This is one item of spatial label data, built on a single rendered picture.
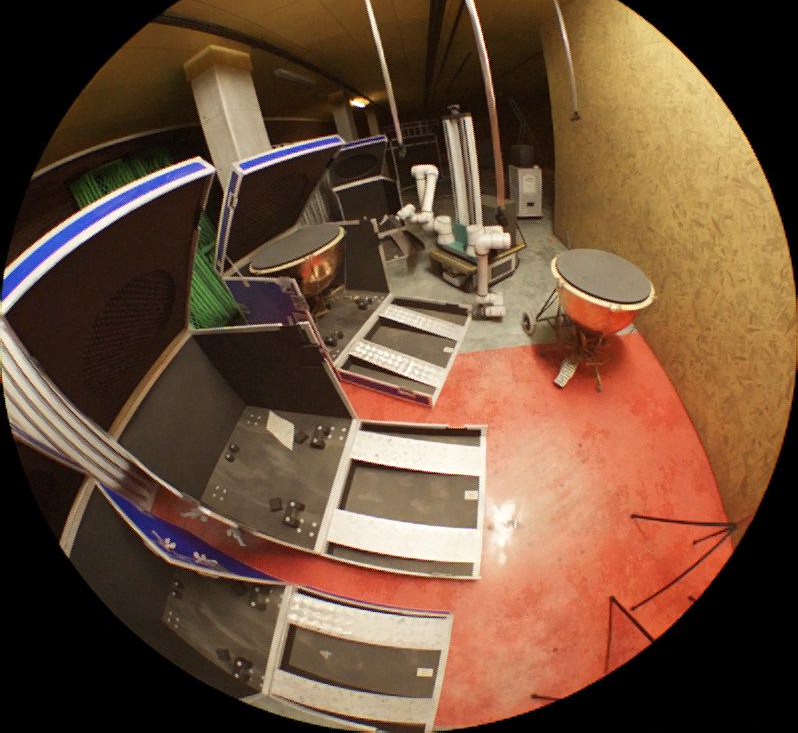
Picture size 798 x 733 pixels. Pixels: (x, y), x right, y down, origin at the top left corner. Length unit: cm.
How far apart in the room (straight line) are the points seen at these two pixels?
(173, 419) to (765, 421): 348
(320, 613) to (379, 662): 41
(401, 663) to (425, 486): 106
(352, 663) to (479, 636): 64
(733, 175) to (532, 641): 267
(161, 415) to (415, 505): 158
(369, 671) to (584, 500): 147
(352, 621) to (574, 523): 124
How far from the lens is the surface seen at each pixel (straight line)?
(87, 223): 92
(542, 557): 166
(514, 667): 173
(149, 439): 186
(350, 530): 155
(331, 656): 178
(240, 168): 175
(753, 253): 204
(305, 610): 163
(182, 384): 193
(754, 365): 208
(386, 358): 215
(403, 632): 159
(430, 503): 163
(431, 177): 284
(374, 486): 171
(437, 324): 243
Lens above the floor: 159
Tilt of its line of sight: 39 degrees down
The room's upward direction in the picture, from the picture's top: 14 degrees counter-clockwise
